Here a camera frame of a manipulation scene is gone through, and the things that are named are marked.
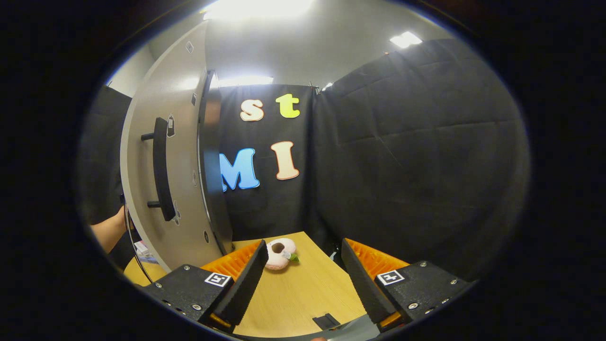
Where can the ceiling light panel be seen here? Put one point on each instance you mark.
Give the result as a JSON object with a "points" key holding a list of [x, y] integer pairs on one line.
{"points": [[244, 81], [327, 86], [405, 40], [258, 8]]}

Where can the pink plush toy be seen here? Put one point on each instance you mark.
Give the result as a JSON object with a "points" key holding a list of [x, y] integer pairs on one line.
{"points": [[279, 258]]}

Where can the black backdrop cloth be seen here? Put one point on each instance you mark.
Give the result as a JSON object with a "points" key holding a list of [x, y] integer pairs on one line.
{"points": [[402, 142]]}

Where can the grey cabinet with dark frame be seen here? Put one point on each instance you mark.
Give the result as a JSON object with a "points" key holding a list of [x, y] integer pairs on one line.
{"points": [[213, 199]]}

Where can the beige cabinet door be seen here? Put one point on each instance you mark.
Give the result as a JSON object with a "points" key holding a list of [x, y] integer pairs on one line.
{"points": [[184, 156]]}

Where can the small black flat object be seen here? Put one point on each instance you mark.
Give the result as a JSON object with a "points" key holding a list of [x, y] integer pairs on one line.
{"points": [[325, 321]]}

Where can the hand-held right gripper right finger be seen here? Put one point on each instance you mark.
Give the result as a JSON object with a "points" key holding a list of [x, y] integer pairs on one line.
{"points": [[362, 284]]}

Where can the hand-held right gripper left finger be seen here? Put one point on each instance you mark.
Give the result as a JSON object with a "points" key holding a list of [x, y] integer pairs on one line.
{"points": [[244, 284]]}

